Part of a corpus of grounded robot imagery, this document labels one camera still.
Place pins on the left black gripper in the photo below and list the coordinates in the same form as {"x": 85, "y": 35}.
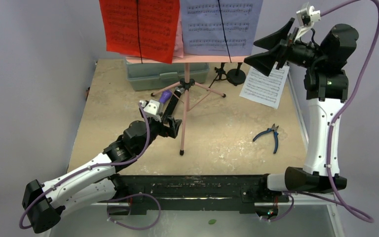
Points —
{"x": 166, "y": 131}

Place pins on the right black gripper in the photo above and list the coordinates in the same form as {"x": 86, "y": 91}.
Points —
{"x": 284, "y": 53}

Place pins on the purple toy microphone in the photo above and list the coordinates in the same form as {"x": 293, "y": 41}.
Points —
{"x": 165, "y": 96}

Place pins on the black silver microphone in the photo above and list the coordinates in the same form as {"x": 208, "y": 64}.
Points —
{"x": 172, "y": 103}

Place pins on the white sheet music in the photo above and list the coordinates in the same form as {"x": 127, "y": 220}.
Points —
{"x": 266, "y": 90}

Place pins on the black desktop mic stand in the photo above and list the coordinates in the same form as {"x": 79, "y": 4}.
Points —
{"x": 236, "y": 76}

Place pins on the pink music stand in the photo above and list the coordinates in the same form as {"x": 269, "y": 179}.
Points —
{"x": 187, "y": 82}

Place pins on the black tripod mic stand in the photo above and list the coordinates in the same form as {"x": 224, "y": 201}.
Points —
{"x": 221, "y": 74}

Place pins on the lavender sheet music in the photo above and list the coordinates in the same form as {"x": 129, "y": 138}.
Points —
{"x": 219, "y": 27}

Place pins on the red sheet music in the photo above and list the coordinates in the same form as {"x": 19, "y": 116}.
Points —
{"x": 141, "y": 28}

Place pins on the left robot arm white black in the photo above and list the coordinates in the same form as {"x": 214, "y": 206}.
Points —
{"x": 46, "y": 203}

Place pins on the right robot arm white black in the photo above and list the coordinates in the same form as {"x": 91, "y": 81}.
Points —
{"x": 326, "y": 85}

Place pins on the green plastic storage box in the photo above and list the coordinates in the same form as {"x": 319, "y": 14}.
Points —
{"x": 150, "y": 76}

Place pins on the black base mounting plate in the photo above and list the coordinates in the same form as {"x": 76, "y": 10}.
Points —
{"x": 246, "y": 194}

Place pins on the small green leaf piece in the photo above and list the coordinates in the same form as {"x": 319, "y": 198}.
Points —
{"x": 212, "y": 221}

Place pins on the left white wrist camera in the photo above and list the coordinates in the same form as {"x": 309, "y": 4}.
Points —
{"x": 152, "y": 109}

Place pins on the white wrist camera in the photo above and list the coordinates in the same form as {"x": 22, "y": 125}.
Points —
{"x": 152, "y": 109}
{"x": 307, "y": 16}

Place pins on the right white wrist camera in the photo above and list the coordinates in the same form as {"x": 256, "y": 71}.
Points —
{"x": 307, "y": 16}

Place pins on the blue handled pliers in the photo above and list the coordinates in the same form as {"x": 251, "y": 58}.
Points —
{"x": 273, "y": 129}

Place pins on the aluminium frame rail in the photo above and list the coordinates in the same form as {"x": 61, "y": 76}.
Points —
{"x": 298, "y": 200}

